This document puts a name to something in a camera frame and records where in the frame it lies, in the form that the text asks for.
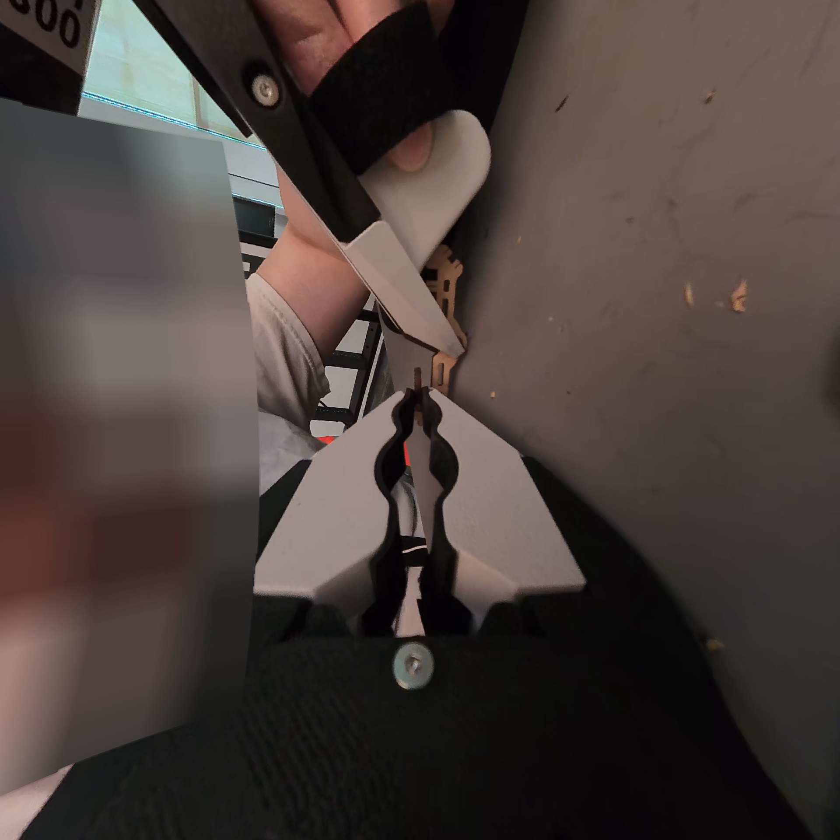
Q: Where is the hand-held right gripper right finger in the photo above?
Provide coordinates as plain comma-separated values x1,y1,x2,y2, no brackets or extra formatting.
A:
419,387,586,632

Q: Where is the glass window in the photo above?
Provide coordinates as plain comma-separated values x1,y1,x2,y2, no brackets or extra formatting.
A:
82,0,263,148

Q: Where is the person's white shirt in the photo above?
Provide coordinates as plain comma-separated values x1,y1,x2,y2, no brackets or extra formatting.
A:
246,272,349,496

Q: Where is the black metal shelf rack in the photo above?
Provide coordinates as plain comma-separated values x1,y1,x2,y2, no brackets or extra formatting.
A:
315,305,395,437

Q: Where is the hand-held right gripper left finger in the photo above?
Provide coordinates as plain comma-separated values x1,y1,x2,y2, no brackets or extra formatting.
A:
253,387,416,621

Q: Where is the person's left hand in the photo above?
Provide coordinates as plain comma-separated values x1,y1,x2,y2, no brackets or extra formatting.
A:
252,0,455,98

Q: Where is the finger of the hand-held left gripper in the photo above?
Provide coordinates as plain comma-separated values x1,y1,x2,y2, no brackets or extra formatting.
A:
340,220,469,358

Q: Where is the person's left forearm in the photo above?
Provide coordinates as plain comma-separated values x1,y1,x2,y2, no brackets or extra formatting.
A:
252,164,371,316

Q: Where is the long notched wooden model part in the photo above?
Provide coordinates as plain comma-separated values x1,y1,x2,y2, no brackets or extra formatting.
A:
423,245,469,396

